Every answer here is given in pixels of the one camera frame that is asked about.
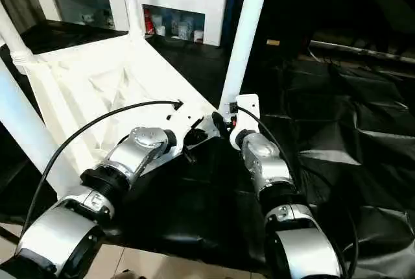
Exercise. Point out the black metal stand leg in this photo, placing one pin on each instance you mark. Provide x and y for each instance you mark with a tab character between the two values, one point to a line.
8	233

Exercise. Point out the dark blue fabric panel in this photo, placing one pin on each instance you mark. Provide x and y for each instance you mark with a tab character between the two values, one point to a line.
231	6

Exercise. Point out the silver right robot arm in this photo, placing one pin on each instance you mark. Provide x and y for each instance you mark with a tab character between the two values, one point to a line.
266	162

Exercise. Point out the white plastic table top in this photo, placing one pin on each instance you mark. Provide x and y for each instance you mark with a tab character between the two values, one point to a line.
81	74

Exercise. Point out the dark metal rod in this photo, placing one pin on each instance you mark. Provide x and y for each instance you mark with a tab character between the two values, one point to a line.
356	50

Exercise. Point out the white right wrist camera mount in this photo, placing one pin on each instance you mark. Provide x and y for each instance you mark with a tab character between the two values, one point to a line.
248	107

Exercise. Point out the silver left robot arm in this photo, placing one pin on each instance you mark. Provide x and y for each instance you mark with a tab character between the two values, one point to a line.
139	149

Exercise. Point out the dark left robot foot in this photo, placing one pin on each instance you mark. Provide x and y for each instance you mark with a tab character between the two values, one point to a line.
128	275

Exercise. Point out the black mat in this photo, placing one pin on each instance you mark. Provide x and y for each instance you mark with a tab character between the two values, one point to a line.
324	129

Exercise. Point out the white plastic table leg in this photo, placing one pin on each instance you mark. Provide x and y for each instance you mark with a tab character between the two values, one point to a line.
22	113
13	32
246	32
133	0

